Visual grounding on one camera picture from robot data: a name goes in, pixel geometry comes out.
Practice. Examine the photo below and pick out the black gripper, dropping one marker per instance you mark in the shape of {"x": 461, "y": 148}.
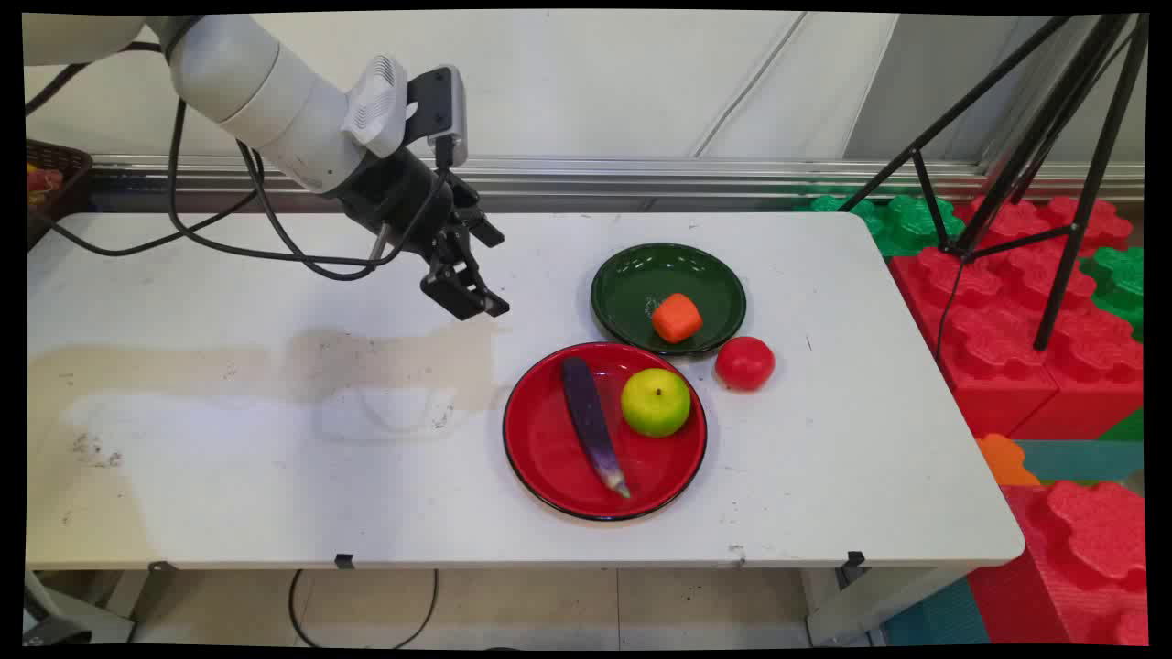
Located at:
{"x": 403, "y": 197}

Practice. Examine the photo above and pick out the purple toy eggplant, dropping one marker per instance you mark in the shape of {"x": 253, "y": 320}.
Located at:
{"x": 591, "y": 421}

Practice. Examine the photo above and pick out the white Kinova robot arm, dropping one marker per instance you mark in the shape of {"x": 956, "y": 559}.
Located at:
{"x": 256, "y": 91}

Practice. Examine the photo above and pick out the dark green round plate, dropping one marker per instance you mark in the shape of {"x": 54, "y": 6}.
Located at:
{"x": 641, "y": 284}

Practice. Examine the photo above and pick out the red round plate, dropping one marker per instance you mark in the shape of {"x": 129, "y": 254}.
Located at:
{"x": 568, "y": 448}

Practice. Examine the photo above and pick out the green toy apple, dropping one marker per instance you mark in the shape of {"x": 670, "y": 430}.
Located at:
{"x": 656, "y": 403}

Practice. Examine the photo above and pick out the red toy tomato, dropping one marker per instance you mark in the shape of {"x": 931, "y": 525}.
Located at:
{"x": 744, "y": 363}

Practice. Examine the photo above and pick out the dark wicker basket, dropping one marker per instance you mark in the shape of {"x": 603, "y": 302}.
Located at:
{"x": 64, "y": 197}

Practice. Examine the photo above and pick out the green foam block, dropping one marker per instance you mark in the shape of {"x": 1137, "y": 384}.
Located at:
{"x": 902, "y": 224}
{"x": 1119, "y": 284}

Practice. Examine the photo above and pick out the red toy in basket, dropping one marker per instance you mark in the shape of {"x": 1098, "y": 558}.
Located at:
{"x": 41, "y": 181}

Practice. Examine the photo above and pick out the grey table edge clip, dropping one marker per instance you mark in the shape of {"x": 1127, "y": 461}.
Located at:
{"x": 158, "y": 567}

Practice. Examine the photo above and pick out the white table leg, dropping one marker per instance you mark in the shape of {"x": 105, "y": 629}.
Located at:
{"x": 870, "y": 604}

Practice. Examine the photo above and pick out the orange foam block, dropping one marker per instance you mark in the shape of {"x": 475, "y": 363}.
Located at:
{"x": 1004, "y": 460}

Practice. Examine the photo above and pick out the teal foam mat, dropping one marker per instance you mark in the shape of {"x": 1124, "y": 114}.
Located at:
{"x": 1090, "y": 458}

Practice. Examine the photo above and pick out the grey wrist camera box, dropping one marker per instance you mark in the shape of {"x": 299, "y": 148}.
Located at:
{"x": 446, "y": 105}

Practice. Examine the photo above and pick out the white vented camera mount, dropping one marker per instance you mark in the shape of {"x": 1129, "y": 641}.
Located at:
{"x": 377, "y": 105}

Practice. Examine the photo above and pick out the aluminium wall rail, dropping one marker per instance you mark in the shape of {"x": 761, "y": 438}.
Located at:
{"x": 641, "y": 174}

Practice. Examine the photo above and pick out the black camera tripod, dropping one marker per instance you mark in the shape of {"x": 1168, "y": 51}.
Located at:
{"x": 1067, "y": 119}

